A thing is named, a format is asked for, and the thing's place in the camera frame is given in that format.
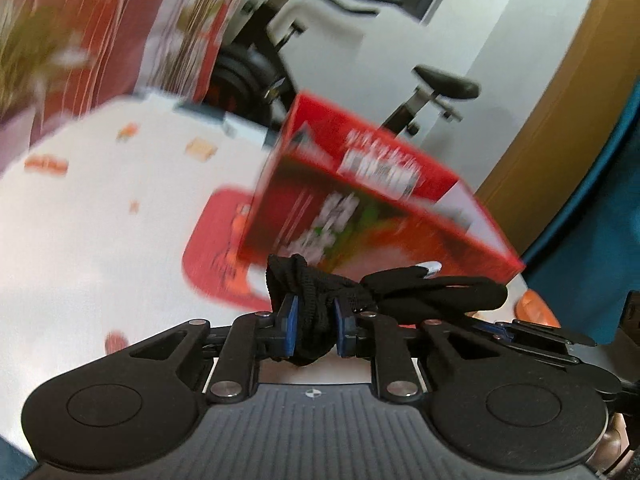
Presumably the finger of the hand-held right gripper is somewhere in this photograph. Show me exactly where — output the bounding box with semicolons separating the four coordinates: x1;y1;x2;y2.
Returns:
475;325;576;367
502;320;596;347

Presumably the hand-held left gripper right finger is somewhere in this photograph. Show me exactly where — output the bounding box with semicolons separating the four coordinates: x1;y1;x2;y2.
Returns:
334;300;551;404

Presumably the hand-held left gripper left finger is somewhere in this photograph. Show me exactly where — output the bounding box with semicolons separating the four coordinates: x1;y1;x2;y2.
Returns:
75;296;300;404

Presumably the black knit glove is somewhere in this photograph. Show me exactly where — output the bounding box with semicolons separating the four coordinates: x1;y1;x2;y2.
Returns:
265;254;509;367

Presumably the red cardboard box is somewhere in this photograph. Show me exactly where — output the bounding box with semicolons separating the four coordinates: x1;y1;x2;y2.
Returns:
237;91;527;306

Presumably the person's right hand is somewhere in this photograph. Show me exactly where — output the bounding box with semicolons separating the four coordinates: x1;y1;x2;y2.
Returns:
592;416;633;469

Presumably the orange rounded object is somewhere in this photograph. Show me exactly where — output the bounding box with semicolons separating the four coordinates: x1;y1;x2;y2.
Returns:
514;291;560;328

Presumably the teal curtain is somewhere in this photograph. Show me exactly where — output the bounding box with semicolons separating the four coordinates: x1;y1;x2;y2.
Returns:
520;75;640;346

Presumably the wooden door panel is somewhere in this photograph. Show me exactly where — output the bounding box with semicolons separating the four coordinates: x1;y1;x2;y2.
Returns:
475;0;640;256

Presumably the black exercise bike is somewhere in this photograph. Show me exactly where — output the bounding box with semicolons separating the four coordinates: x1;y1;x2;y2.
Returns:
210;0;482;137

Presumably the pink printed curtain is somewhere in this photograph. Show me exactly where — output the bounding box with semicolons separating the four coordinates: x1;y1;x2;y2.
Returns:
0;0;251;131

